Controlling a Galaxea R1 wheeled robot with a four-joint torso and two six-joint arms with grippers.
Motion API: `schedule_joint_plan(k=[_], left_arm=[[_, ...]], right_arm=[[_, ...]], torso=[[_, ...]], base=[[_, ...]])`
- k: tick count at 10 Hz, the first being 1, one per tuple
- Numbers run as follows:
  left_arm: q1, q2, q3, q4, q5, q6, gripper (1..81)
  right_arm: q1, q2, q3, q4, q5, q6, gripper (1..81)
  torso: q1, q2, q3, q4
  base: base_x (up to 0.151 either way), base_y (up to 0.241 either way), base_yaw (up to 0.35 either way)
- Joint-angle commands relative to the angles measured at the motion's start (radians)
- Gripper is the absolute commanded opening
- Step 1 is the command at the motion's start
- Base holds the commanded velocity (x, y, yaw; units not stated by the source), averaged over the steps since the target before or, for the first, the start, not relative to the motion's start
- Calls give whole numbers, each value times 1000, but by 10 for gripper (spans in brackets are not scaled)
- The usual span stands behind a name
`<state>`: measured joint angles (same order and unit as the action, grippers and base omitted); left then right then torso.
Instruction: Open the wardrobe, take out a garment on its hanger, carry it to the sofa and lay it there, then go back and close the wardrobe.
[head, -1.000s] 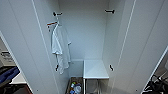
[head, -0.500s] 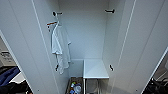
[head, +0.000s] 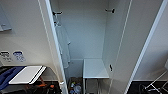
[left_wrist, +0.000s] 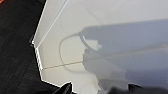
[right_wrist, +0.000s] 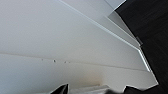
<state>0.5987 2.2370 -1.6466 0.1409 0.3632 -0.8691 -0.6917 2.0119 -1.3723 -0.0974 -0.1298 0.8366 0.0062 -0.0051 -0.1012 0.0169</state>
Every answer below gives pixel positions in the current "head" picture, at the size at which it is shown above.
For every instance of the white wardrobe door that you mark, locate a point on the white wardrobe door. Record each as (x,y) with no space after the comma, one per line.
(133,43)
(53,40)

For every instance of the white wardrobe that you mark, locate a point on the white wardrobe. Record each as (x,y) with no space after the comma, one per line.
(86,33)

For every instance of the white wardrobe shelf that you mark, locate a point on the white wardrobe shelf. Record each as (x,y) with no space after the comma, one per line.
(95,68)

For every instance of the brown storage basket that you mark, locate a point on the brown storage basket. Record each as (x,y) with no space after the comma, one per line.
(75,86)

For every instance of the white bag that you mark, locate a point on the white bag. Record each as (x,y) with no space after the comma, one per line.
(77,88)

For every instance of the black wardrobe hook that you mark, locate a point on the black wardrobe hook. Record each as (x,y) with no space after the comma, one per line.
(57,13)
(110,10)

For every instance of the small blue item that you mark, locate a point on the small blue item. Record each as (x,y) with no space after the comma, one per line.
(71,91)

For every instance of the orange and black equipment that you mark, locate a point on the orange and black equipment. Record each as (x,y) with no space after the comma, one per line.
(43,87)

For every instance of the flat white board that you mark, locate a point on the flat white board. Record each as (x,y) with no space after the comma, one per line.
(26,74)

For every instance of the black equipment with white lines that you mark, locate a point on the black equipment with white lines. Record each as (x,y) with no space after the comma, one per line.
(150,87)

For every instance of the blue cloth item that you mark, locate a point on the blue cloth item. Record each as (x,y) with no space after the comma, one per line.
(8,78)

